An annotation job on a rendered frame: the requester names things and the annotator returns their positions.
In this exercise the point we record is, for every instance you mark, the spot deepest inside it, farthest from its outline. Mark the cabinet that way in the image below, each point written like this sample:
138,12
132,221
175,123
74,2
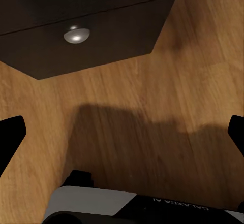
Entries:
47,38

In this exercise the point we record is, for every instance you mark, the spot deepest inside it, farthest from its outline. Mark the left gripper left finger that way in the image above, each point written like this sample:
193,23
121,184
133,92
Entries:
12,133

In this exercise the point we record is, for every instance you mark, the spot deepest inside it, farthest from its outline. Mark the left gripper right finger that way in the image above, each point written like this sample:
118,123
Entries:
236,131

